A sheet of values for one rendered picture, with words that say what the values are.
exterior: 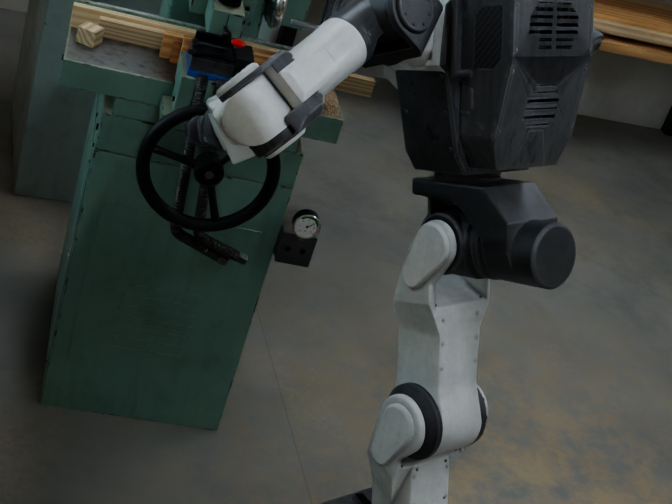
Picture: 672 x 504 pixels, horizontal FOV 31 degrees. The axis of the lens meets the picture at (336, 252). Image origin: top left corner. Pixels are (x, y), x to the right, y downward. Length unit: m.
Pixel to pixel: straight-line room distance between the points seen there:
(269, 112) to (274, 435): 1.45
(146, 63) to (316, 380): 1.13
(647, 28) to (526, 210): 3.27
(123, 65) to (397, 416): 0.93
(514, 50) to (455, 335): 0.55
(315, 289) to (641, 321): 1.21
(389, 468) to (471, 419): 0.18
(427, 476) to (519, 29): 0.88
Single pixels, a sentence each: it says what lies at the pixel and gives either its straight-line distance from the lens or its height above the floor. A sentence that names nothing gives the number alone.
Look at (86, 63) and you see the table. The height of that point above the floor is 0.90.
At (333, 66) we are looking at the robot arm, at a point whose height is 1.27.
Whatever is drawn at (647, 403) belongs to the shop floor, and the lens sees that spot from 3.87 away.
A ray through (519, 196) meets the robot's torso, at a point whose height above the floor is 1.09.
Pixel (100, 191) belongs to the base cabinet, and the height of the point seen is 0.61.
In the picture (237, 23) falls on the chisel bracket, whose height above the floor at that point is 1.02.
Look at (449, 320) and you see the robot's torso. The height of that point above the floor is 0.82.
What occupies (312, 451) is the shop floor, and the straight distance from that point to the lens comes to 3.10.
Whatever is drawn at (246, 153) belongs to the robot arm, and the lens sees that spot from 2.06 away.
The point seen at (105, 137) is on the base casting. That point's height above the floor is 0.74.
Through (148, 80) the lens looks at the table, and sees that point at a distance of 2.55.
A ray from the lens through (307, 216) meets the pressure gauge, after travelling 2.64.
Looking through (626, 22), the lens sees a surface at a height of 0.62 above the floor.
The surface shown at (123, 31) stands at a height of 0.92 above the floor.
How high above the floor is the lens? 1.93
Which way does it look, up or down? 29 degrees down
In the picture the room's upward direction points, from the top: 19 degrees clockwise
